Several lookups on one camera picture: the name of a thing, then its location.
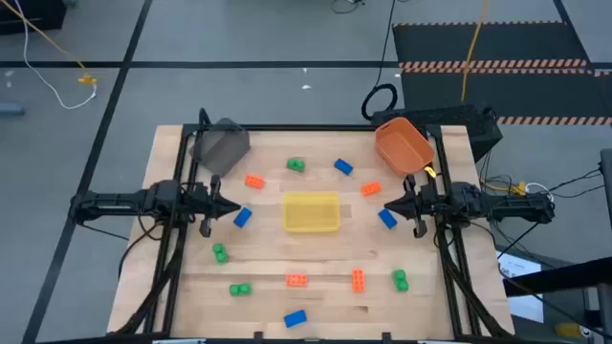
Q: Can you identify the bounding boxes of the black stand bar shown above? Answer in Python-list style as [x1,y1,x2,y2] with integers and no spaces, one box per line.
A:
[501,256,612,344]

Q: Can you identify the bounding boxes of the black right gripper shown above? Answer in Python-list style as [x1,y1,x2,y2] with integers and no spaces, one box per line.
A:
[383,174,453,239]

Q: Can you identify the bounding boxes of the black aluminium table frame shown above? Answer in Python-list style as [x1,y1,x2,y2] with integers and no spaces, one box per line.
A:
[112,107,515,344]

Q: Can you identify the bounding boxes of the black coiled cable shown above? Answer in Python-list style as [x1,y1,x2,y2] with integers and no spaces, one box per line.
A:
[361,0,401,122]

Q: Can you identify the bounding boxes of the white cable loop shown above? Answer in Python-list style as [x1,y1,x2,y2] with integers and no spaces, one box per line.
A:
[523,181,556,204]

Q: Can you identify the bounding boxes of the white paper sheet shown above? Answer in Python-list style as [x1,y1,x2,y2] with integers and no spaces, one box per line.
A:
[495,250,545,324]

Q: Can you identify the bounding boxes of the black hazard-striped floor mat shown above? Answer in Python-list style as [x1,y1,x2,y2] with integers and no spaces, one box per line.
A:
[391,19,592,69]
[400,66,612,128]

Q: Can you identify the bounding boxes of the yellow cable with plug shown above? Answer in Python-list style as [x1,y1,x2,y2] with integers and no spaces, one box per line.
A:
[0,0,98,87]

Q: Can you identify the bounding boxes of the yellow translucent plastic bin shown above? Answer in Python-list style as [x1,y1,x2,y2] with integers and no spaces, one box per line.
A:
[281,190,342,234]

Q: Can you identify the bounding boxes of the grey post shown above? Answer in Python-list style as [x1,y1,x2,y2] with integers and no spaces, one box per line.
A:
[600,147,612,230]

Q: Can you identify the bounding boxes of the thin black cable loop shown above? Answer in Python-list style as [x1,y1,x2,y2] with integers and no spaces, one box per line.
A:
[330,0,367,14]

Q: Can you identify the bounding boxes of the black equipment box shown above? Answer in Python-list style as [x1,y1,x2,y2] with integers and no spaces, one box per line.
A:
[0,0,67,35]

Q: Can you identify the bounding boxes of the long yellow cable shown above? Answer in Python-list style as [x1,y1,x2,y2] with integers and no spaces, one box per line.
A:
[460,0,492,103]

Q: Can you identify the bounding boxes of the grey translucent plastic bin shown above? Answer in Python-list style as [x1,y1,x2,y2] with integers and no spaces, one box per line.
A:
[188,117,251,178]

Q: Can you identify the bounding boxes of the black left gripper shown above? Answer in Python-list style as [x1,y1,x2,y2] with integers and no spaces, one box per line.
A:
[190,174,242,239]

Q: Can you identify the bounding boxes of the orange plastic bin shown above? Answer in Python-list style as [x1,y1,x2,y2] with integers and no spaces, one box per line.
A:
[374,117,437,177]

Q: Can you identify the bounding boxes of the small yellow object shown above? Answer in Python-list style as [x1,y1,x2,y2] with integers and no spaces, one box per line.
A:
[554,322,585,339]

